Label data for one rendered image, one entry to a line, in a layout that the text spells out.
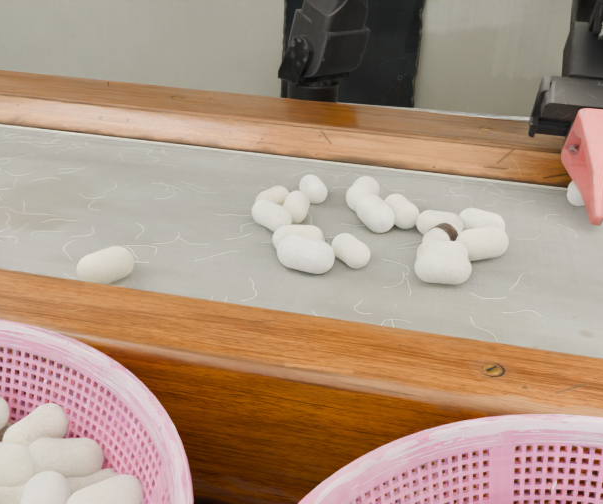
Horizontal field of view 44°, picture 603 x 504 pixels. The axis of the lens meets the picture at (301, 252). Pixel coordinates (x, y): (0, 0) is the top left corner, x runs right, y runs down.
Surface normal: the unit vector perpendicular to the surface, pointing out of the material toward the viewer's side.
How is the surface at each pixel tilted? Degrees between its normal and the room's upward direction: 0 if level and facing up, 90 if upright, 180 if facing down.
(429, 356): 0
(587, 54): 40
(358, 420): 90
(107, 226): 0
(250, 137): 45
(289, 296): 0
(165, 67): 90
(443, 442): 75
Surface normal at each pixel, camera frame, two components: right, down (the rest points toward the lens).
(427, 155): -0.12, -0.34
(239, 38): -0.14, 0.43
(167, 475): -0.90, -0.13
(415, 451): 0.47, 0.15
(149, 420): -0.80, -0.04
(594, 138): -0.17, -0.06
